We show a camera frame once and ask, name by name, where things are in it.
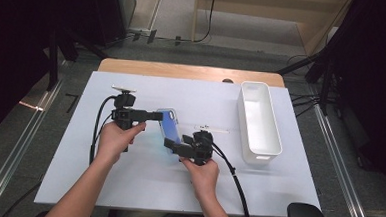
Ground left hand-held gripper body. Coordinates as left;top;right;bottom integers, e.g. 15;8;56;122
109;84;150;134

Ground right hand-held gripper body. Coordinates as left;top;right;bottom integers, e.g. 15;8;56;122
177;122;230;168

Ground iridescent blue phone case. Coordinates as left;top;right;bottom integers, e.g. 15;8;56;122
154;107;186;155

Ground white plastic bin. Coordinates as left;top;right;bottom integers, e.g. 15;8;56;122
233;80;286;167

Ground person's right hand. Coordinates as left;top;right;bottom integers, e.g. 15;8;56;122
176;156;221;202

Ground person's left hand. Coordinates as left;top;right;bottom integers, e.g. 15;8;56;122
94;119;147;169

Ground white table board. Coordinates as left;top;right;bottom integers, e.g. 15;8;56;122
33;67;331;217

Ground wooden table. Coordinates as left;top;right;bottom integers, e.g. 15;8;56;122
96;56;287;88

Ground black metal stand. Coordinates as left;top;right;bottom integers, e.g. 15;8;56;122
45;25;110;96
274;42;340;118

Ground black cabinet with glass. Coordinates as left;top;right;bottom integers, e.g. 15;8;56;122
89;0;138;50

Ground black curtain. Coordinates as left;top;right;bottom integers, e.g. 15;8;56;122
0;0;98;146
323;0;386;187

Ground light wooden shelf unit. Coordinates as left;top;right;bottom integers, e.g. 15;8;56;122
190;0;355;59

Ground left hand-held gripper black cable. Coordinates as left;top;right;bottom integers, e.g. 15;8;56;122
88;94;118;167

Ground hand-held gripper black cable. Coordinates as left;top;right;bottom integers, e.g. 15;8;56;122
206;140;261;217
88;94;118;167

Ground right hand-held gripper black cable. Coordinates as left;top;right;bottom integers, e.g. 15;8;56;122
206;140;261;217

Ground metal floor rail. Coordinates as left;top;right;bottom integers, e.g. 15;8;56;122
303;84;382;217
0;73;64;217

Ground bundle of black floor cables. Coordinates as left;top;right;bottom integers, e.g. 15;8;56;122
289;93;330;120

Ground hanging black cable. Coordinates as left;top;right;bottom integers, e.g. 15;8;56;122
193;0;219;45

